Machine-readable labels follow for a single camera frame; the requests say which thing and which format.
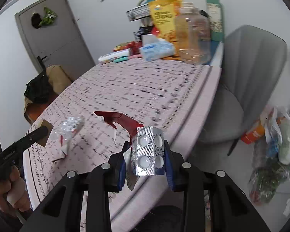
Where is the grey door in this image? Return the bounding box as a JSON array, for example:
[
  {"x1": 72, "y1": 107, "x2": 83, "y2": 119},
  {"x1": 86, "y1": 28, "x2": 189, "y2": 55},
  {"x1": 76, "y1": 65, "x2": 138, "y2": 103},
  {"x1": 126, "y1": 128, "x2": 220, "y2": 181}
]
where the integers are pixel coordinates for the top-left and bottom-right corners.
[{"x1": 15, "y1": 0, "x2": 95, "y2": 81}]

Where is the white roll of bags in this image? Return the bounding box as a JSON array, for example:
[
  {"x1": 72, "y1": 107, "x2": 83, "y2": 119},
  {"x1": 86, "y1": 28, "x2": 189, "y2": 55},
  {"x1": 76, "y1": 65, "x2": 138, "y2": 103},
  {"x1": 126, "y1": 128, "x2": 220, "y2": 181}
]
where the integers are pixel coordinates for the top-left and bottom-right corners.
[{"x1": 98, "y1": 49, "x2": 130, "y2": 64}]

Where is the grey upholstered chair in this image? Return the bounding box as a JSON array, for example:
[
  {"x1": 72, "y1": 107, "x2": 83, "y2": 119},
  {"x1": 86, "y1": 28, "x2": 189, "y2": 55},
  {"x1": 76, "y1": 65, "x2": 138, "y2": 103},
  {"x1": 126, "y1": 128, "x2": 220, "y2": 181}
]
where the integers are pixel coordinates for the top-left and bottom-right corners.
[{"x1": 198, "y1": 25, "x2": 288, "y2": 152}]

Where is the orange chair with brown cover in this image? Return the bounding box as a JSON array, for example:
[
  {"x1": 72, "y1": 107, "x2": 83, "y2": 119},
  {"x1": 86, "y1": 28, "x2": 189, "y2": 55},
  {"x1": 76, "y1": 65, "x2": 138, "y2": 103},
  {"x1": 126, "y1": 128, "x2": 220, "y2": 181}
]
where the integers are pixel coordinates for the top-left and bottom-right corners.
[{"x1": 23, "y1": 65, "x2": 73, "y2": 124}]

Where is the yellow snack bag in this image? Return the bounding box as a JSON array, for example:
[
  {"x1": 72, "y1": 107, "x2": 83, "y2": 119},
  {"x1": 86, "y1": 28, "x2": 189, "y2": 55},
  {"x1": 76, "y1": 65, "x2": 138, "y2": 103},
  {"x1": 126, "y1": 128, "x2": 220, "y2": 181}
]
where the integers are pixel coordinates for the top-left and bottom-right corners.
[{"x1": 149, "y1": 0, "x2": 182, "y2": 43}]

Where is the pink patterned tablecloth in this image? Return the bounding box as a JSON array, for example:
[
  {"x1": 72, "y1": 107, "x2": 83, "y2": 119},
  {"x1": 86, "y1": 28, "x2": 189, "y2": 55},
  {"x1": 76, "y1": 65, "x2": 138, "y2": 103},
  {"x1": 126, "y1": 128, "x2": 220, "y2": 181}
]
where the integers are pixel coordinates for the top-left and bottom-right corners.
[{"x1": 23, "y1": 59, "x2": 222, "y2": 208}]

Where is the black hat on door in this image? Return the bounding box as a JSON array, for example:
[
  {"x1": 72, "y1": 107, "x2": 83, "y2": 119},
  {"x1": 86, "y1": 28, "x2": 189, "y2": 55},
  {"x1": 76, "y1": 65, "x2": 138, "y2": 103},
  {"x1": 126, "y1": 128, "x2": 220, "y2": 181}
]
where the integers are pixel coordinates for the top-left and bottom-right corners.
[{"x1": 31, "y1": 13, "x2": 42, "y2": 29}]

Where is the silver pill blister pack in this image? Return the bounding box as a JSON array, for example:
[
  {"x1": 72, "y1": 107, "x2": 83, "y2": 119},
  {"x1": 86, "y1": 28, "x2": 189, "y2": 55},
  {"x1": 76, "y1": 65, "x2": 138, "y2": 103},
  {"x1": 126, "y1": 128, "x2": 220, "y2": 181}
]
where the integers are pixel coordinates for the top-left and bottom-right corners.
[{"x1": 131, "y1": 126, "x2": 165, "y2": 176}]

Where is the white plastic bags pile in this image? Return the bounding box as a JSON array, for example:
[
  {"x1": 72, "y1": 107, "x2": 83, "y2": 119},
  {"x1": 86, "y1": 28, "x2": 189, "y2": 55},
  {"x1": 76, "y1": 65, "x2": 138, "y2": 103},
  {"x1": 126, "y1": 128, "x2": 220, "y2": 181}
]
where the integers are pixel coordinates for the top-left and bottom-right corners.
[{"x1": 260, "y1": 107, "x2": 290, "y2": 165}]

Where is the red and white torn carton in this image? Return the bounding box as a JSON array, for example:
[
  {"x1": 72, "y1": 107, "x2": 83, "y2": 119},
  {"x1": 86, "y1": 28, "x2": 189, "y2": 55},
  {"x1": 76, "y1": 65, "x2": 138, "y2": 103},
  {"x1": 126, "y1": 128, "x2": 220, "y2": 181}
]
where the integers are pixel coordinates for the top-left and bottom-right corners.
[{"x1": 93, "y1": 111, "x2": 144, "y2": 142}]

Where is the black wire basket rack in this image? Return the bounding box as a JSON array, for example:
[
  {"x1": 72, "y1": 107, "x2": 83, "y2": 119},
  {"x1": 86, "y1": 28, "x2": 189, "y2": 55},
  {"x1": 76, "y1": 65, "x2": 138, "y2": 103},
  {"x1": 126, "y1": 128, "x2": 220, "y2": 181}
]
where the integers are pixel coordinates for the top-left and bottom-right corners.
[{"x1": 126, "y1": 4, "x2": 152, "y2": 27}]

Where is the green hanging ornament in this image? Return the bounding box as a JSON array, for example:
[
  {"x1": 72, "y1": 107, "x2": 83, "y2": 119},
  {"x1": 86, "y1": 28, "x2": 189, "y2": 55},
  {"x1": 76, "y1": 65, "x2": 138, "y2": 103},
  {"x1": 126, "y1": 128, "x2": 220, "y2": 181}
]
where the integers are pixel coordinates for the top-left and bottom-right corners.
[{"x1": 39, "y1": 6, "x2": 57, "y2": 27}]

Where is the pink pen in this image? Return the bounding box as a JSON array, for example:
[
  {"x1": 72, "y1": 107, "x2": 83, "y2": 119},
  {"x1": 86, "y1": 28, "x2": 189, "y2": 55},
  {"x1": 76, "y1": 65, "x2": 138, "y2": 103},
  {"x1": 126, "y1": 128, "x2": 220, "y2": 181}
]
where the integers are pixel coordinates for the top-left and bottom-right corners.
[{"x1": 127, "y1": 54, "x2": 142, "y2": 59}]

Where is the green marker pen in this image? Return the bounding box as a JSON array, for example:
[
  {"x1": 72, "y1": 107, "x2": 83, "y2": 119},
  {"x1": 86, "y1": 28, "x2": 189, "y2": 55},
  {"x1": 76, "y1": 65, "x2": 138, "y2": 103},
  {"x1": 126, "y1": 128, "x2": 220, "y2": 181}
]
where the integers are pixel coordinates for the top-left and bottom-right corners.
[{"x1": 113, "y1": 57, "x2": 129, "y2": 63}]

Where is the person's left hand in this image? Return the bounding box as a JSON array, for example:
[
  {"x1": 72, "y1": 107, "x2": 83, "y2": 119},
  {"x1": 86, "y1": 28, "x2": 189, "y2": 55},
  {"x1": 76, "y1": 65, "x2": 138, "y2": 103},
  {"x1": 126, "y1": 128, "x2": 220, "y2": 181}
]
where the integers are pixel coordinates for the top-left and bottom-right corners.
[{"x1": 0, "y1": 166, "x2": 31, "y2": 216}]

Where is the green tall box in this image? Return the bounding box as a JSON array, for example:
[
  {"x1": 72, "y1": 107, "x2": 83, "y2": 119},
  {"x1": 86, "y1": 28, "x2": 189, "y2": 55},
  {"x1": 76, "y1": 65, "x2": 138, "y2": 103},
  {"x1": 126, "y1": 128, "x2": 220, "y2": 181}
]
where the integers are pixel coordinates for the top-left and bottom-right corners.
[{"x1": 206, "y1": 0, "x2": 224, "y2": 43}]

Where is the black bag on chair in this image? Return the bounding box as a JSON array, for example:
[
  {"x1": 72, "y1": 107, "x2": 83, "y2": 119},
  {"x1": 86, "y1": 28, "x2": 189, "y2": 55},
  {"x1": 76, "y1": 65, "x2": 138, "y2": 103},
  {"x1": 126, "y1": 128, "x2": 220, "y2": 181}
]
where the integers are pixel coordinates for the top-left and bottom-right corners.
[{"x1": 24, "y1": 70, "x2": 53, "y2": 104}]

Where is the plastic bag of vegetables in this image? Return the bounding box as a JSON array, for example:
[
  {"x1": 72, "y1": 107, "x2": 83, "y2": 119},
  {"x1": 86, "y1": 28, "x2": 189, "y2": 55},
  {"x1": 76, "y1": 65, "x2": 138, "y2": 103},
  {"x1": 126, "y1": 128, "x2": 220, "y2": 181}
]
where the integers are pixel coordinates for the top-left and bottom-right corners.
[{"x1": 249, "y1": 160, "x2": 290, "y2": 205}]

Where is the orange white carton on floor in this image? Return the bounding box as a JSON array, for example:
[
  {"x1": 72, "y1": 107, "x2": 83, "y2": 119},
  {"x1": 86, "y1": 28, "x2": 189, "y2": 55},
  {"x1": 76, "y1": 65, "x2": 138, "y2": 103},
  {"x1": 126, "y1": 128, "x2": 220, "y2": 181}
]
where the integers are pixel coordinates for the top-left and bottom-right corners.
[{"x1": 241, "y1": 120, "x2": 265, "y2": 145}]

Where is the blue white tissue pack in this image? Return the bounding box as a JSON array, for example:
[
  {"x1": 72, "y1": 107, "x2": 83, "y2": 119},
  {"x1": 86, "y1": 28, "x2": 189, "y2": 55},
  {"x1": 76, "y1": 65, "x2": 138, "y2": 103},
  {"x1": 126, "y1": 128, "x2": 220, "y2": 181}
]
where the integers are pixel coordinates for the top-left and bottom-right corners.
[{"x1": 139, "y1": 34, "x2": 176, "y2": 62}]

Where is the red snack packet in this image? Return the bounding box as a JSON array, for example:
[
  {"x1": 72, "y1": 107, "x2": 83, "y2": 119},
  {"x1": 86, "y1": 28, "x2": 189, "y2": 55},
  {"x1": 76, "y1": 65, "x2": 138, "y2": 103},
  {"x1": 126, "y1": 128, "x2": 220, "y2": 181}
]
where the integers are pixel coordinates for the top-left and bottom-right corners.
[{"x1": 113, "y1": 41, "x2": 136, "y2": 52}]

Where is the clear plastic jar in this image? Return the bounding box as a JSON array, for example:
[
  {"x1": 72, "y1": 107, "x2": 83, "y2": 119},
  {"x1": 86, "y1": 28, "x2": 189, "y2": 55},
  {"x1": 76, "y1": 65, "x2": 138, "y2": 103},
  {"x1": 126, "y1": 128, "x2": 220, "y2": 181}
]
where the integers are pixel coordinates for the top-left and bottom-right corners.
[{"x1": 175, "y1": 2, "x2": 211, "y2": 64}]

